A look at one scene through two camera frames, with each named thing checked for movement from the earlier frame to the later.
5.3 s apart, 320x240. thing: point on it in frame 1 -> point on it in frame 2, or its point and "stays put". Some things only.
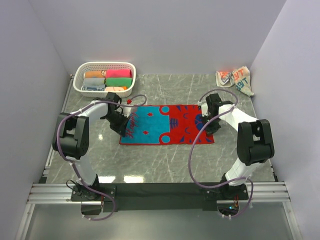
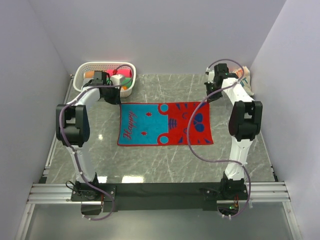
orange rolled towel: x=94 y=74 stays put
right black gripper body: x=213 y=127 -> x=213 y=93
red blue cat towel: x=166 y=125 stays put
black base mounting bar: x=186 y=197 stays put
